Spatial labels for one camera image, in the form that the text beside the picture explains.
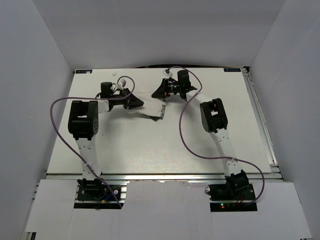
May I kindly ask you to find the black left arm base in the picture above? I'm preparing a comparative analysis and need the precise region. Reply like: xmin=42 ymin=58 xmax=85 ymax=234
xmin=73 ymin=179 xmax=125 ymax=210

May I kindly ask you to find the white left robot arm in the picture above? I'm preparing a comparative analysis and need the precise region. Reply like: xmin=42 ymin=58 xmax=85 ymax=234
xmin=68 ymin=79 xmax=144 ymax=200

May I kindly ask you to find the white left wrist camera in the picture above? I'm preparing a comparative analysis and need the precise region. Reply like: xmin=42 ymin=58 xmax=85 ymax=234
xmin=117 ymin=78 xmax=127 ymax=90

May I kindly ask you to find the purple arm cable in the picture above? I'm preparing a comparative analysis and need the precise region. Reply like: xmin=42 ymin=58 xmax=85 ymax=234
xmin=163 ymin=65 xmax=266 ymax=206
xmin=49 ymin=76 xmax=136 ymax=210

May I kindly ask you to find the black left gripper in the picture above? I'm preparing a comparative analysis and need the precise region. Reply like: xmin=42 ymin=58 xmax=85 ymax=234
xmin=110 ymin=87 xmax=143 ymax=110

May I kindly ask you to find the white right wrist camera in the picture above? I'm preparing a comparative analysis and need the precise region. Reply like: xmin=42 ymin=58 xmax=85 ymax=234
xmin=163 ymin=68 xmax=173 ymax=79

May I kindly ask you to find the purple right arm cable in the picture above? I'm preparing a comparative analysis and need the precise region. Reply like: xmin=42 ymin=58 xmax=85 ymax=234
xmin=163 ymin=65 xmax=266 ymax=206

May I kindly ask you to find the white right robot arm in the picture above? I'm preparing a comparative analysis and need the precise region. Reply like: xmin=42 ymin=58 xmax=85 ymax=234
xmin=151 ymin=69 xmax=249 ymax=200

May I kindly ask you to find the blue table corner label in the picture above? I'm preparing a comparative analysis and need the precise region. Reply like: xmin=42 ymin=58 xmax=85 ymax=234
xmin=75 ymin=69 xmax=93 ymax=74

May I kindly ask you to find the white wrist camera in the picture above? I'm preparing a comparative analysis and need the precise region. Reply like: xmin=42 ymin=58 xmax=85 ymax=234
xmin=163 ymin=68 xmax=173 ymax=79
xmin=117 ymin=78 xmax=127 ymax=90

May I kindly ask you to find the white green-sleeved t-shirt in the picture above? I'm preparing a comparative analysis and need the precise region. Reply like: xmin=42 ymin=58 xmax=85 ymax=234
xmin=128 ymin=95 xmax=168 ymax=122

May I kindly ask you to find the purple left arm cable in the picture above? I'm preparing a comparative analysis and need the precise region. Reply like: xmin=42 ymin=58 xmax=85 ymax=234
xmin=49 ymin=76 xmax=136 ymax=210

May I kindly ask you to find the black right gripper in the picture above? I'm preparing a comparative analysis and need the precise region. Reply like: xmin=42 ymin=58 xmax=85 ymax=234
xmin=152 ymin=78 xmax=182 ymax=98

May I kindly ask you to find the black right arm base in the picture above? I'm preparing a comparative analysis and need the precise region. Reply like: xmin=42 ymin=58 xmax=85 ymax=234
xmin=204 ymin=184 xmax=258 ymax=213

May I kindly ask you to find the blue right corner label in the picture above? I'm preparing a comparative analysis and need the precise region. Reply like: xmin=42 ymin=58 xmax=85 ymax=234
xmin=223 ymin=68 xmax=242 ymax=73

